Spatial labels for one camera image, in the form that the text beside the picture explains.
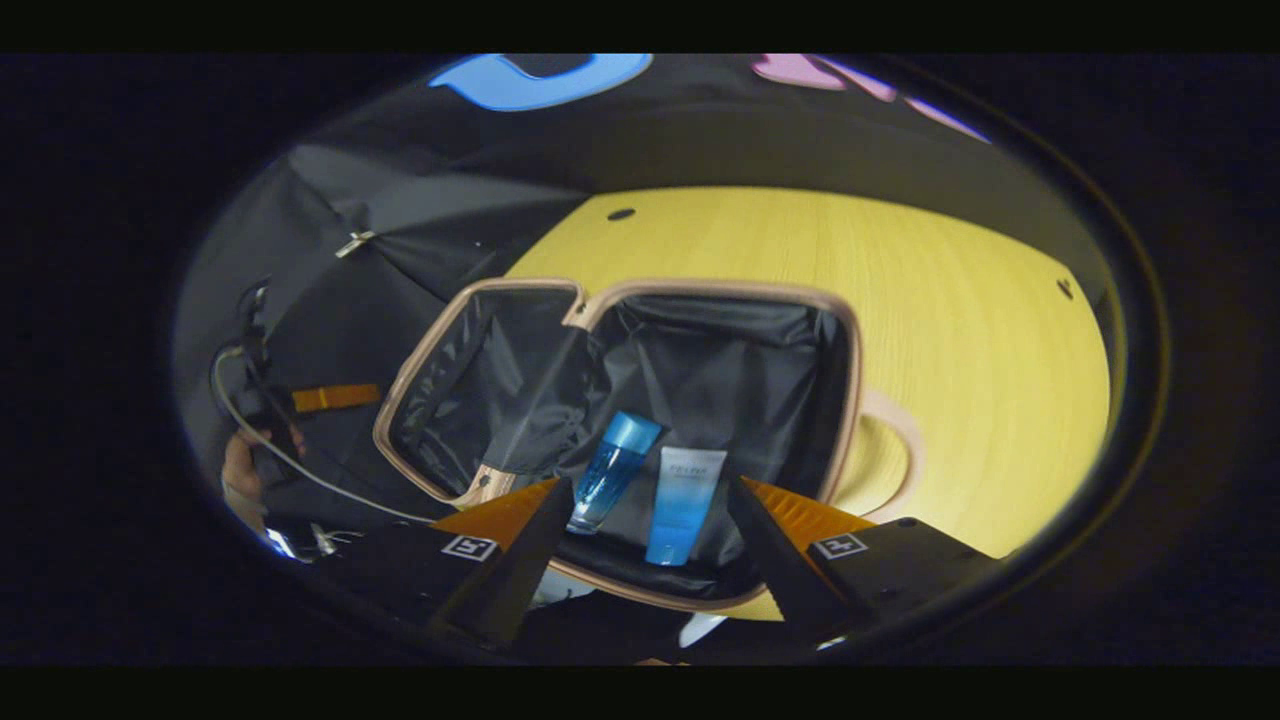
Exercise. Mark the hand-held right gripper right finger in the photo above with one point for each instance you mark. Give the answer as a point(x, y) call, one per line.
point(785, 570)

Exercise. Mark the blue glass bottle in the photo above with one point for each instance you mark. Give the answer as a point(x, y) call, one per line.
point(610, 470)

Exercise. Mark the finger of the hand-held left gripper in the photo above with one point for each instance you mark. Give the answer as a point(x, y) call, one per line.
point(335, 398)

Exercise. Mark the silver clip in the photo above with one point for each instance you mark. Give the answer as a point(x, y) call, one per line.
point(355, 243)

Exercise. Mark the white and blue tube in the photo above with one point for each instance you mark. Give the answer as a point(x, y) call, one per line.
point(683, 510)

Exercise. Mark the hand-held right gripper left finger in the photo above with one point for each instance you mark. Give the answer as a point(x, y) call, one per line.
point(520, 570)

